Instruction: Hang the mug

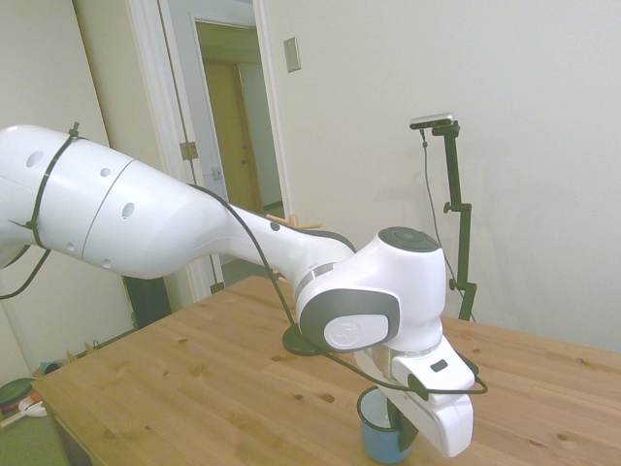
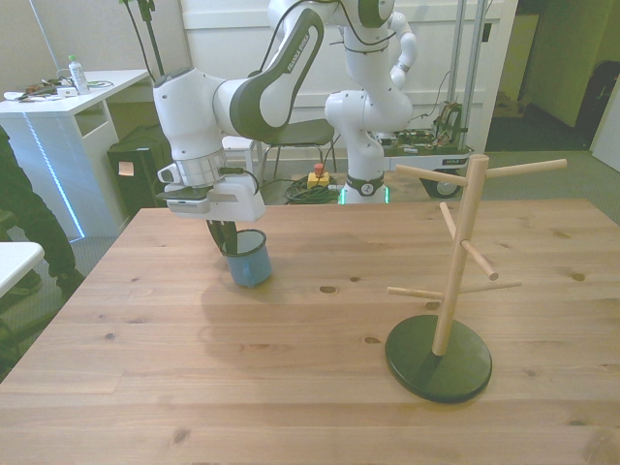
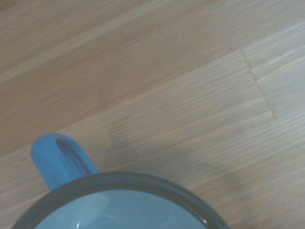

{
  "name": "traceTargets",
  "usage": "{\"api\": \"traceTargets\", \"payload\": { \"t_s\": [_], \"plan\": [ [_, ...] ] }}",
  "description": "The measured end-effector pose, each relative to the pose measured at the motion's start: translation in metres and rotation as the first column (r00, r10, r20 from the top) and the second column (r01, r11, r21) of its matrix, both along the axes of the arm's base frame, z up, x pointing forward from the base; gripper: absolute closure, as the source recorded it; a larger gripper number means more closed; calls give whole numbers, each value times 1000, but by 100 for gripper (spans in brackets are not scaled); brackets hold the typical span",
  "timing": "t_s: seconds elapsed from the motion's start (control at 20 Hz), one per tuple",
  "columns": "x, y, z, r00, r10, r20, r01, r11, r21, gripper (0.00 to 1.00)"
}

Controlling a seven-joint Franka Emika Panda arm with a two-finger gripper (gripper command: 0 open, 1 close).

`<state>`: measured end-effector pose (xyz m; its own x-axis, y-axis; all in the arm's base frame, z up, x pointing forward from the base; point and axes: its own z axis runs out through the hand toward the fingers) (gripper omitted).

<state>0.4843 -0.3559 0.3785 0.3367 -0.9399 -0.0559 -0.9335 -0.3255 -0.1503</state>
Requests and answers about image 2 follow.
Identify yellow emergency stop button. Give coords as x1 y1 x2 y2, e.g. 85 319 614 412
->
306 163 332 191

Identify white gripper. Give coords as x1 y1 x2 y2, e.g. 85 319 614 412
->
206 175 267 256

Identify bundle of floor cables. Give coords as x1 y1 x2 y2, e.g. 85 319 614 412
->
282 174 344 205

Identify white desk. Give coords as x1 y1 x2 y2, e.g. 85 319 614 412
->
0 69 152 239

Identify black camera stand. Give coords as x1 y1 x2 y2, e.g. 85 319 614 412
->
117 0 167 81

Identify clutter of tools on desk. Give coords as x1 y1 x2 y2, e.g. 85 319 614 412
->
3 77 79 104

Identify blue enamel mug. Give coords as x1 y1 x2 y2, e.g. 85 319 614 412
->
221 230 273 291

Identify wooden mug tree black base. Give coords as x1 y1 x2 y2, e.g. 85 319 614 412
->
385 154 569 405

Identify white stool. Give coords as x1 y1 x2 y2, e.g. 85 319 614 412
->
222 135 265 176

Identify grey seat metal chair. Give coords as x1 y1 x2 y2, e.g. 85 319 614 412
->
227 117 343 181

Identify mobile robot cart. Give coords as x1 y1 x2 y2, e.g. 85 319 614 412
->
376 100 481 201

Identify black office chair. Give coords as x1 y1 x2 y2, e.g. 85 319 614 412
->
574 59 620 142

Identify clear plastic bottle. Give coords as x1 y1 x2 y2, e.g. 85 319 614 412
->
67 53 91 96

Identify aluminium profile post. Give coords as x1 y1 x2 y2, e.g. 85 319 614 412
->
448 0 469 146
467 0 486 146

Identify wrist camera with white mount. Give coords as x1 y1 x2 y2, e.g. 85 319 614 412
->
155 164 215 217

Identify person leg dark trousers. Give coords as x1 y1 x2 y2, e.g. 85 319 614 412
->
0 124 87 299

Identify small white table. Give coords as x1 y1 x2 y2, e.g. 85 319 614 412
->
0 240 47 299

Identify black box cabinet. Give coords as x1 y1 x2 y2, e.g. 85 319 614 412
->
106 125 174 222

